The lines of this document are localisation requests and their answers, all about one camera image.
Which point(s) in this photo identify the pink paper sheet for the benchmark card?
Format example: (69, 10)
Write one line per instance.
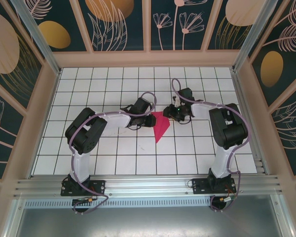
(160, 128)

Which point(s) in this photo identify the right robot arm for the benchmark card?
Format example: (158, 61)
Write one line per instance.
(222, 160)

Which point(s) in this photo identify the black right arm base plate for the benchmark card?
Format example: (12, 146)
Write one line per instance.
(199, 186)

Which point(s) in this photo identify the aluminium frame post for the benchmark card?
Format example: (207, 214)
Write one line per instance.
(39, 39)
(251, 32)

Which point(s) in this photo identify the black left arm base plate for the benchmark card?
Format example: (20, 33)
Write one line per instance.
(98, 187)

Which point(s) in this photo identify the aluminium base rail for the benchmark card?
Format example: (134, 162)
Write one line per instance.
(148, 185)

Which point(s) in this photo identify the aluminium table side rail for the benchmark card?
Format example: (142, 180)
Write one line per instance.
(259, 164)

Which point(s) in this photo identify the grey metal sheet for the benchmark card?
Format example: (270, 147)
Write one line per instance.
(148, 222)

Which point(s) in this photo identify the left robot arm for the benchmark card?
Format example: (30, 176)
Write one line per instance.
(80, 165)

